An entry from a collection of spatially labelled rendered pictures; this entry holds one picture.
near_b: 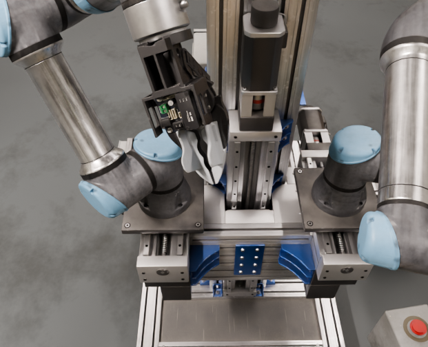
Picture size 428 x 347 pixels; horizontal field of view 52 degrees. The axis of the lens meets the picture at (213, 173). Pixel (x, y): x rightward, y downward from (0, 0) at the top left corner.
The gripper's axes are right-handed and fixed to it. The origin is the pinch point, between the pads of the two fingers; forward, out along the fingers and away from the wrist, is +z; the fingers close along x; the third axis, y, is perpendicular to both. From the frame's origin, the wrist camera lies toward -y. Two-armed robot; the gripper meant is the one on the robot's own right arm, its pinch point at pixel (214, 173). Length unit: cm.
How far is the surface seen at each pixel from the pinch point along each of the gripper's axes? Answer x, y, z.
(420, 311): 27, -44, 63
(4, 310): -153, -85, 75
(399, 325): 21, -39, 63
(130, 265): -101, -120, 80
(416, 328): 25, -38, 63
